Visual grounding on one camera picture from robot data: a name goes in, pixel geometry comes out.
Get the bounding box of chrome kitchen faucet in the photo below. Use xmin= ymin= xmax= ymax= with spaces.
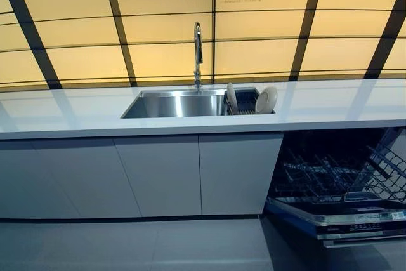
xmin=193 ymin=21 xmax=204 ymax=95

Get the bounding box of black dish drying rack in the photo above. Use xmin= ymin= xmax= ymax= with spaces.
xmin=223 ymin=87 xmax=276 ymax=116

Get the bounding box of black wire dishwasher rack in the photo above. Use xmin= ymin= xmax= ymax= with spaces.
xmin=274 ymin=143 xmax=406 ymax=206

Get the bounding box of stainless steel sink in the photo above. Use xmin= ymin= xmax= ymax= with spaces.
xmin=120 ymin=89 xmax=228 ymax=119

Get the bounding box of beige round plate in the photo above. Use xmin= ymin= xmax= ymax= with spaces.
xmin=255 ymin=86 xmax=278 ymax=114

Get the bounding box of grey cabinet door wide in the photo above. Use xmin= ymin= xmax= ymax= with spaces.
xmin=0 ymin=138 xmax=142 ymax=220

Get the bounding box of open dishwasher door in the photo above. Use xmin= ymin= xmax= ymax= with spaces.
xmin=265 ymin=192 xmax=406 ymax=249

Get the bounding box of beige plate standing edge-on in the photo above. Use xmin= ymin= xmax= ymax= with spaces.
xmin=226 ymin=82 xmax=239 ymax=116

